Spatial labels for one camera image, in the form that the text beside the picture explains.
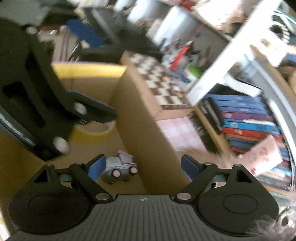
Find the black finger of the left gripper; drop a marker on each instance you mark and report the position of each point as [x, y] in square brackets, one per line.
[91, 109]

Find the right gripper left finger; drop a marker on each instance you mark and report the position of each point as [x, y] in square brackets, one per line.
[56, 200]

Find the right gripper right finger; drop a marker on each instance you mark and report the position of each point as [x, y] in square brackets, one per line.
[229, 201]

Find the yellow tape roll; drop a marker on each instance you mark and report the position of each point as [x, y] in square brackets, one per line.
[93, 132]

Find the pink patterned cup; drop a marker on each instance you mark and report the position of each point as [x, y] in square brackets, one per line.
[263, 157]

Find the yellow cardboard box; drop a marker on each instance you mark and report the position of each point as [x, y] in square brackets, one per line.
[142, 208]

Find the small toy truck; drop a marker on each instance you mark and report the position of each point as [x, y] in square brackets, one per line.
[119, 167]

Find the row of leaning books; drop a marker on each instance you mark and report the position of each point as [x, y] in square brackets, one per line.
[244, 121]

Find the checkered chess board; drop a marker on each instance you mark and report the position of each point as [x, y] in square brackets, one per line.
[159, 83]

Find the pink checkered tablecloth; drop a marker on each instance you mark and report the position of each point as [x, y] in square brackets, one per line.
[181, 134]

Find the white bookshelf frame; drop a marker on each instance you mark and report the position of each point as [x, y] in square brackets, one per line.
[280, 97]

